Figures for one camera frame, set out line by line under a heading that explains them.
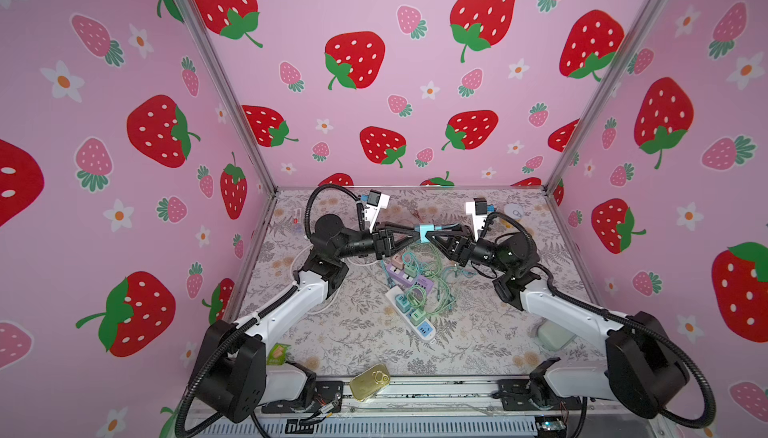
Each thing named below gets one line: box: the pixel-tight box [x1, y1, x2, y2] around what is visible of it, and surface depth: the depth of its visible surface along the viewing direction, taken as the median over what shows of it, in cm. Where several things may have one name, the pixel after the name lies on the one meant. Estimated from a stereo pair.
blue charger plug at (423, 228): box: [418, 224, 435, 243], surface depth 66 cm
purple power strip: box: [386, 264, 434, 296], surface depth 95 cm
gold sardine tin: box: [350, 364, 391, 402], surface depth 74 cm
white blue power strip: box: [385, 286, 436, 342], surface depth 85 cm
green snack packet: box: [266, 342, 291, 365], surface depth 82 cm
